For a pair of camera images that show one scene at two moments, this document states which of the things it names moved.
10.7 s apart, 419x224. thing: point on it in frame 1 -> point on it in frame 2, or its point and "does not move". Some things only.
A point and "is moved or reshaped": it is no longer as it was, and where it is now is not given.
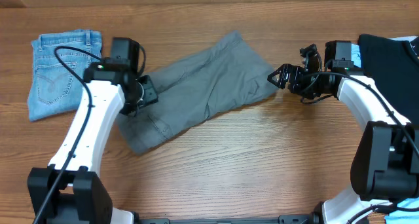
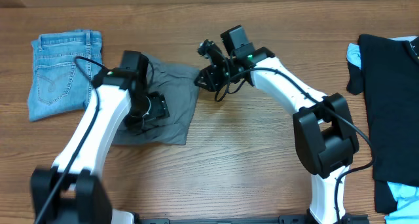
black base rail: [313, 218] does not move
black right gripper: [292, 78] -> [213, 65]
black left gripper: [148, 94] -> [161, 112]
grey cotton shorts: [224, 72] is moved or reshaped
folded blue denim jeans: [53, 88] does not move
